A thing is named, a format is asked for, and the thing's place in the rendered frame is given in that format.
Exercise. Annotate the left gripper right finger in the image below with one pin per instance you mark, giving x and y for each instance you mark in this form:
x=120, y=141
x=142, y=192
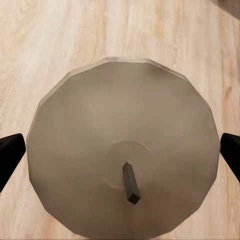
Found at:
x=230, y=150

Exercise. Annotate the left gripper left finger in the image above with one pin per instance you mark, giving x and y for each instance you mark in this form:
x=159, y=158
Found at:
x=12, y=149

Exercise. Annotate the pillar candle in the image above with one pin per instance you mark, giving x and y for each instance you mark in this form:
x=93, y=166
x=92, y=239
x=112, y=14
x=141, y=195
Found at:
x=123, y=148

